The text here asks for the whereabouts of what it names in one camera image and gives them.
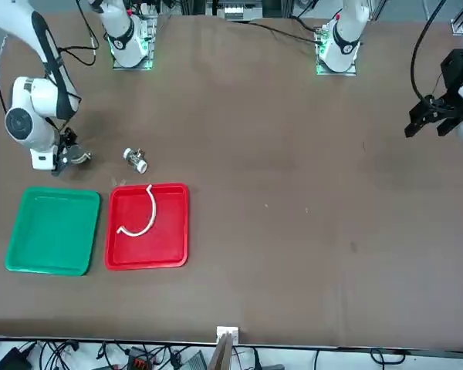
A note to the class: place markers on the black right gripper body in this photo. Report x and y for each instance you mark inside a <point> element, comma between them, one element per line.
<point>69,138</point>

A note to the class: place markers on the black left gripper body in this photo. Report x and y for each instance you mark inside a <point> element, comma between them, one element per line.
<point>457,69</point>

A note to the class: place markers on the large white pipe clamp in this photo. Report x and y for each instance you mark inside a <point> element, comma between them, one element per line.
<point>153,208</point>

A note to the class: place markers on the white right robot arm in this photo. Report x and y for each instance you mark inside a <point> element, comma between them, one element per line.
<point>38,92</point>

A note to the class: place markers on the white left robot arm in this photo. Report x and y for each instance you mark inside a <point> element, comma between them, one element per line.
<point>345,38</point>

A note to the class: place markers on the green plastic tray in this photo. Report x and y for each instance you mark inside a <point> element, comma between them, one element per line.
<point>52,231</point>

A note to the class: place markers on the red plastic tray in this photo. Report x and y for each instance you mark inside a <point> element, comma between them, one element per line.
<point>169,231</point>

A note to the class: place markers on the black power brick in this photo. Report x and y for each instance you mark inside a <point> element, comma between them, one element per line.
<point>11,358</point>

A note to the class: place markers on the black box with red ports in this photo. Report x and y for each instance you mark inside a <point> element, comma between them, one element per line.
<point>139,360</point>

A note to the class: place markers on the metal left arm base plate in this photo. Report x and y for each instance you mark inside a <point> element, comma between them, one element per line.
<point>320,69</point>

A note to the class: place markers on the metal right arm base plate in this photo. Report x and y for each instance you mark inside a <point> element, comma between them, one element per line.
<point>148,42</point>

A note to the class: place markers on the aluminium post with bracket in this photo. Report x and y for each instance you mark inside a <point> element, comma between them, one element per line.
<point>227,333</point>

